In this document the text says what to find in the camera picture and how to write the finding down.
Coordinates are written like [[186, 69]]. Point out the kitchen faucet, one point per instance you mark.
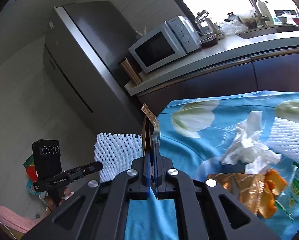
[[263, 20]]

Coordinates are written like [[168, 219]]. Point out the blue floral tablecloth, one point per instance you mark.
[[195, 133]]

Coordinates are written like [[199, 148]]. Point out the white microwave oven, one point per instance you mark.
[[167, 42]]

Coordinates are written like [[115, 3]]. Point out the white foam fruit net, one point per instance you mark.
[[116, 152]]

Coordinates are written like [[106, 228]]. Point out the white tissue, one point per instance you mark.
[[247, 148]]

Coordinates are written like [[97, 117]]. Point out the dark kitchen cabinet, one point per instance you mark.
[[273, 70]]

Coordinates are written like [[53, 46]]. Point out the white foam net on table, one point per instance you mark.
[[284, 138]]

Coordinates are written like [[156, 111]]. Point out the colourful bags on floor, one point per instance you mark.
[[32, 177]]

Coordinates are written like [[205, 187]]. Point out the silver refrigerator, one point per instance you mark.
[[83, 48]]

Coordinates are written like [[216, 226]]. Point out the electric kettle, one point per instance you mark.
[[207, 28]]

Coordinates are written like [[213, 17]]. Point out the green snack packet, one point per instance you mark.
[[288, 200]]

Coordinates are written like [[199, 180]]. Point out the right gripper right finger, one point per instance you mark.
[[161, 187]]

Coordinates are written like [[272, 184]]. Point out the copper travel mug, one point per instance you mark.
[[128, 68]]

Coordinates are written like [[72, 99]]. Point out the gold foil snack wrapper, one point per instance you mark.
[[150, 137]]

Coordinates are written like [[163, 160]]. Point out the left hand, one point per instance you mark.
[[57, 197]]

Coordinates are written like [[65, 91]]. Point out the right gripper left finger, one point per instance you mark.
[[140, 186]]

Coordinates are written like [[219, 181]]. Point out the gold orange snack wrapper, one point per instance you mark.
[[257, 192]]

